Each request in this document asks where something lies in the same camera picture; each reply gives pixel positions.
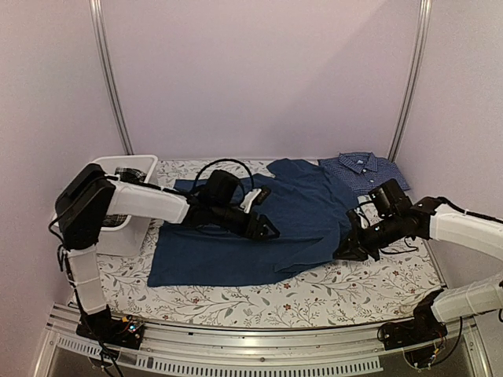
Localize right aluminium frame post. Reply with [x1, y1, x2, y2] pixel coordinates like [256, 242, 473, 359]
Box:
[387, 0, 432, 163]

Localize aluminium front rail base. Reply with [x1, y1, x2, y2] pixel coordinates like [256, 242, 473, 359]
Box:
[33, 304, 494, 376]

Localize floral patterned table cloth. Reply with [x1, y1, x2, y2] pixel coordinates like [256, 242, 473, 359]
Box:
[97, 161, 442, 328]

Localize teal blue garment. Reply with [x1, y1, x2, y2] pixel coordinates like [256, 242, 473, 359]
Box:
[147, 159, 358, 287]

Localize black white plaid garment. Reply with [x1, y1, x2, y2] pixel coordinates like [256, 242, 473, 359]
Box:
[114, 167, 146, 184]

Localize blue plaid button shirt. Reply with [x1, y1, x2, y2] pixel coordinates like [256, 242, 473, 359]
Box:
[318, 152, 411, 196]

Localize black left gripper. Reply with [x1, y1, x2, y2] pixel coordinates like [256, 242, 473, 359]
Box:
[211, 201, 281, 241]

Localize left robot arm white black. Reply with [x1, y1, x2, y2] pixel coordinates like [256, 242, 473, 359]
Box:
[48, 163, 280, 341]

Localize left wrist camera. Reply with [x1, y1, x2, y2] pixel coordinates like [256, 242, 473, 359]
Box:
[192, 158, 273, 215]

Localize white plastic laundry bin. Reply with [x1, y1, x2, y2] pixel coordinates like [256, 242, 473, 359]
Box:
[51, 154, 160, 258]

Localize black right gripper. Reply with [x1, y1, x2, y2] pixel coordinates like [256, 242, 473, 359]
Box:
[333, 213, 402, 262]

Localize aluminium frame post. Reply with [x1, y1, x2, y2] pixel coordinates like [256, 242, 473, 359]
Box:
[89, 0, 134, 156]
[387, 0, 432, 163]

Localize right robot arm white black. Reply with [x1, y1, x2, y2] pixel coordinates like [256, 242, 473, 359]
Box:
[333, 179, 502, 344]

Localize left aluminium frame post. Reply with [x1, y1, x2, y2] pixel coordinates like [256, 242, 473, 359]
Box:
[89, 0, 134, 156]

